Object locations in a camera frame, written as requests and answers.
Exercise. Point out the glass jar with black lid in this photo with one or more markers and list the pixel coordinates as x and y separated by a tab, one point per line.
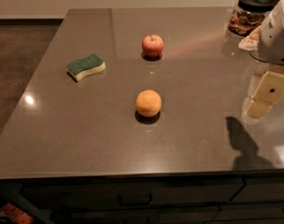
248	15

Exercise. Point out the orange object on floor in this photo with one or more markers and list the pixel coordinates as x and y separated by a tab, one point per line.
16	214

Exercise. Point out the dark drawer with handle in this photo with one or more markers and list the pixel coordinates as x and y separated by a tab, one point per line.
118	195

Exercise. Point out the orange fruit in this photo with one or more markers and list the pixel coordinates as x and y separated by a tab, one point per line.
148	103

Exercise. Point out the green and yellow sponge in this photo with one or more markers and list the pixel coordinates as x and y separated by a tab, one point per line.
85	67

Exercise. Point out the red apple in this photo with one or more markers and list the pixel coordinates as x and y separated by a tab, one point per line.
152	46

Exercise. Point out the dark right drawer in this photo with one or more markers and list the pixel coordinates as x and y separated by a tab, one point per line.
261	190

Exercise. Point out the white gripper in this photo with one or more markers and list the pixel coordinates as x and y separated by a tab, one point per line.
276	39

